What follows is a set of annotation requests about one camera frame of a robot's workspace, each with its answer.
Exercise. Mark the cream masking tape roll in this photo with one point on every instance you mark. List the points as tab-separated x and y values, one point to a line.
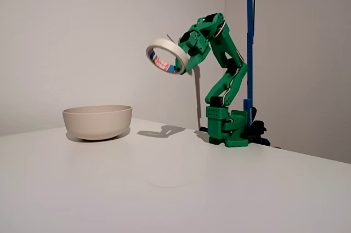
167	45

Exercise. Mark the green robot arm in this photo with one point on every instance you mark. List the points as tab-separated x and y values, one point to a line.
227	44

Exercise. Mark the blue vertical pole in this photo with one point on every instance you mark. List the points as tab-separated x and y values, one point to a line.
249	52

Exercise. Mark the black table clamp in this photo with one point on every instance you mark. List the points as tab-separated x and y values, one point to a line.
204	128
259	128

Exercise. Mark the white round bowl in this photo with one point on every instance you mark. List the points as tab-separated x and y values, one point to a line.
96	123

